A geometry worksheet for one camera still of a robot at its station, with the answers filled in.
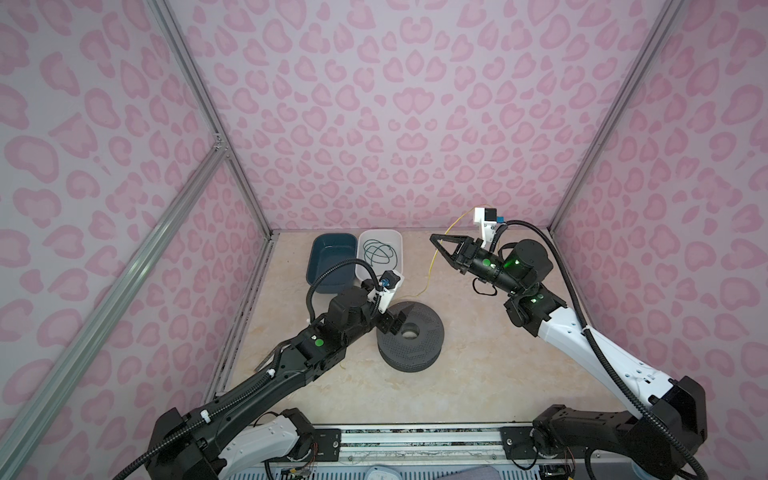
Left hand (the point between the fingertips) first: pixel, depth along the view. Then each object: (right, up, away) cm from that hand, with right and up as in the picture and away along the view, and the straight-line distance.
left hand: (401, 288), depth 72 cm
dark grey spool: (+3, -19, +10) cm, 22 cm away
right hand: (+6, +11, -11) cm, 17 cm away
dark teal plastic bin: (-28, +9, +41) cm, 51 cm away
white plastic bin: (-2, +15, +41) cm, 43 cm away
